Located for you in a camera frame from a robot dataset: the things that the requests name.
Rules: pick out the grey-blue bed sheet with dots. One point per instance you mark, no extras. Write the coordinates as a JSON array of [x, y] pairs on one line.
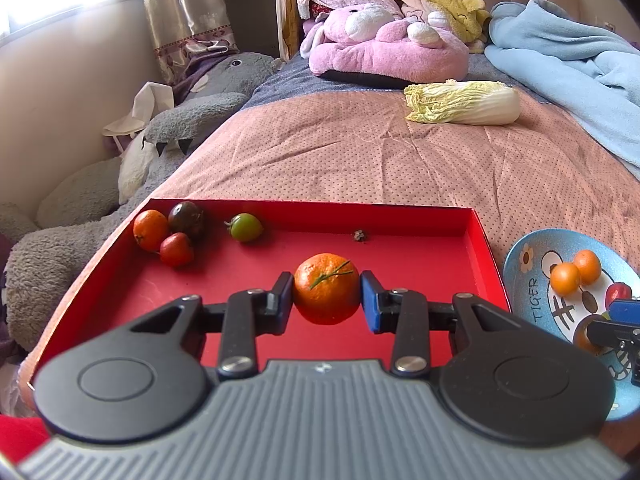
[[285, 80]]

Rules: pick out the floral curtain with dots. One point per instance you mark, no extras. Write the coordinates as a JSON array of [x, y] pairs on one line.
[[185, 0]]

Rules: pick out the green tomato with stem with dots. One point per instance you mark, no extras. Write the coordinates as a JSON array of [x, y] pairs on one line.
[[245, 227]]

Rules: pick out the pink plush rabbit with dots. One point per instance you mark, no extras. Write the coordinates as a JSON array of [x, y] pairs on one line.
[[380, 55]]

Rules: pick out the mandarin orange with green stem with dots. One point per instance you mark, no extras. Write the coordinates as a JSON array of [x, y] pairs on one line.
[[326, 287]]

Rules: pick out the red cloth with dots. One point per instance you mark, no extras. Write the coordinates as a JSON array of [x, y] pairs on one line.
[[20, 435]]

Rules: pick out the dark cabinet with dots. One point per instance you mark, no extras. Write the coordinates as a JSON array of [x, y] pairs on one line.
[[250, 15]]

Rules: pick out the red tray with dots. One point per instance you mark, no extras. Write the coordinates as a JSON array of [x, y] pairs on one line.
[[225, 280]]

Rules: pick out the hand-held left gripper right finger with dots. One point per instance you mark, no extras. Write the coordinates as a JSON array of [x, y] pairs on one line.
[[369, 300]]

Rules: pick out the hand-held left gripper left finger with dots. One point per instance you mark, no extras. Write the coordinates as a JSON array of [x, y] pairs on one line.
[[286, 295]]

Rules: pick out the small orange tomato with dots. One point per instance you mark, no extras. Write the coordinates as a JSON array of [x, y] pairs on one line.
[[565, 278], [586, 265]]

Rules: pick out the napa cabbage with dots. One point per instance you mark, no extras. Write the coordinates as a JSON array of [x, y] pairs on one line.
[[465, 105]]

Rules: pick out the grey plush toy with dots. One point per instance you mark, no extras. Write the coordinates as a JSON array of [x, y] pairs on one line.
[[75, 260]]

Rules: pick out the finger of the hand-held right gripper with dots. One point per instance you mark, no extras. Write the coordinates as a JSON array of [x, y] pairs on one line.
[[625, 310]]

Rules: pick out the blue cartoon plate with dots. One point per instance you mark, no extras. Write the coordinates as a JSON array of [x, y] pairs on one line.
[[530, 285]]

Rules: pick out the red cherry tomato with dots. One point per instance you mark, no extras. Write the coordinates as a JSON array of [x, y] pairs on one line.
[[619, 296], [176, 249]]

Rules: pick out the pink dotted bedspread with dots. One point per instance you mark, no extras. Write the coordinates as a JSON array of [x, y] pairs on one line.
[[350, 160]]

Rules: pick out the white tote bag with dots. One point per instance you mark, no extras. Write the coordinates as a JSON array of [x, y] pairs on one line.
[[145, 105]]

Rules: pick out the dark purple tomato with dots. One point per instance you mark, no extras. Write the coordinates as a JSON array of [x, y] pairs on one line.
[[582, 340], [187, 219]]

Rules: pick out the small dried stem piece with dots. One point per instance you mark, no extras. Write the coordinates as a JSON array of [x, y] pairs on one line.
[[358, 235]]

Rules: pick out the wooden board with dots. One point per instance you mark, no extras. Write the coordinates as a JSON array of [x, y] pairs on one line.
[[287, 10]]

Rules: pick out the light blue blanket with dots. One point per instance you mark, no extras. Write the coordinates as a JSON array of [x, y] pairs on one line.
[[550, 45]]

